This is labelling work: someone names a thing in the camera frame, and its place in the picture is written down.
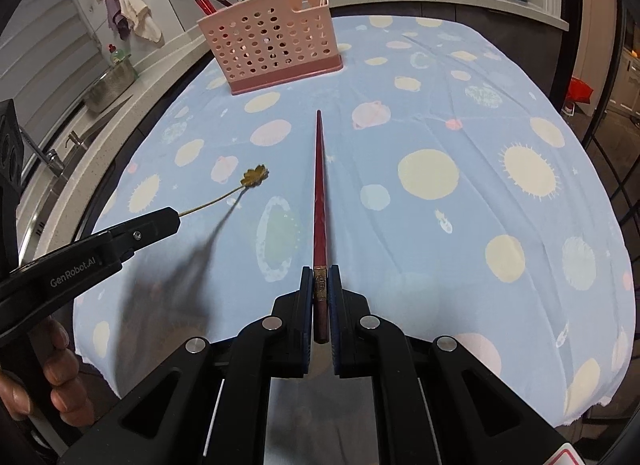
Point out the dark red chopstick gold band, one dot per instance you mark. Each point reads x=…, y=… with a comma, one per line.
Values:
x=320, y=225

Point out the metal faucet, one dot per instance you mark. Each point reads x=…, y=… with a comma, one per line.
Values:
x=52, y=160

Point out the beige hanging towel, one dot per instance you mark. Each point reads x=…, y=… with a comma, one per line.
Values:
x=135, y=10

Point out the blue printed tablecloth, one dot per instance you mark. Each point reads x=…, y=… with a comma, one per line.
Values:
x=450, y=195

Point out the gold flower spoon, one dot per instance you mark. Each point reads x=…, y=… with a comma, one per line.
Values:
x=255, y=176

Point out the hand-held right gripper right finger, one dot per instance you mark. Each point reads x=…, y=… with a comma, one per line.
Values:
x=336, y=325

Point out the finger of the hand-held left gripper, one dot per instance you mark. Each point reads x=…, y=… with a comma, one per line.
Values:
x=150, y=230

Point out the red bag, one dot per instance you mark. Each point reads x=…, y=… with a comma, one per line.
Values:
x=580, y=91

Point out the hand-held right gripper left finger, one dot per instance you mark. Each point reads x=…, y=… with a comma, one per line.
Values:
x=304, y=325

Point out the purple hanging cloth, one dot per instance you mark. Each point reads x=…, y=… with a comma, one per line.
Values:
x=116, y=20

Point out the metal sink basket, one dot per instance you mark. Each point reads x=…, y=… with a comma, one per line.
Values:
x=110, y=87

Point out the green bottle red top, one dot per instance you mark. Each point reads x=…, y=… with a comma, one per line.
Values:
x=119, y=57

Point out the person's left hand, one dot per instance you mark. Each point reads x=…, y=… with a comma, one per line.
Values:
x=65, y=385

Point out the pink perforated utensil holder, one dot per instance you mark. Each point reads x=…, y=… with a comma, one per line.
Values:
x=270, y=40

